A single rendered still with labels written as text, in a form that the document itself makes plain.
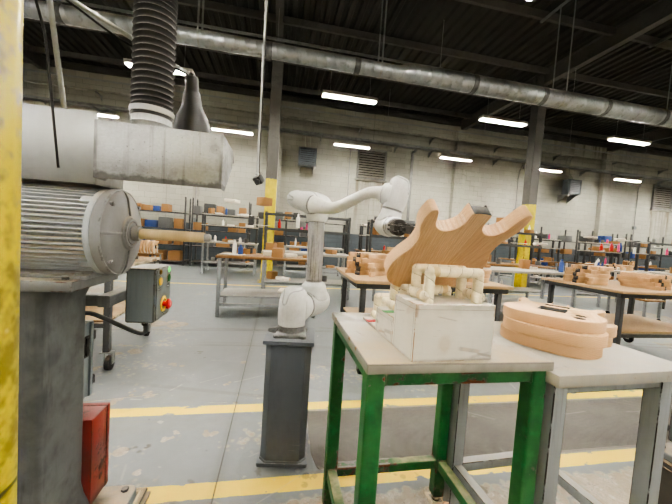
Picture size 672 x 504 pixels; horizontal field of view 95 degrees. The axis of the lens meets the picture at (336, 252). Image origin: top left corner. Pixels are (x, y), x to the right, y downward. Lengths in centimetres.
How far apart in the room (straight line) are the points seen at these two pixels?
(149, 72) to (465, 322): 111
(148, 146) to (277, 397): 140
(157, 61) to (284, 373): 146
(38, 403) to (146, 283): 43
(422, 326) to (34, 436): 109
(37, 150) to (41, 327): 46
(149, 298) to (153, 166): 55
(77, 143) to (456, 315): 115
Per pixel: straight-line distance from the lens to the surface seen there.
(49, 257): 109
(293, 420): 194
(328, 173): 1239
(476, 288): 105
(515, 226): 105
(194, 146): 91
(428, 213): 86
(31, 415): 122
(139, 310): 134
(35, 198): 112
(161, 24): 109
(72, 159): 110
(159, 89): 102
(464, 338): 104
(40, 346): 115
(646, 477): 181
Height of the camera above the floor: 128
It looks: 3 degrees down
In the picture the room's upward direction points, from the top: 4 degrees clockwise
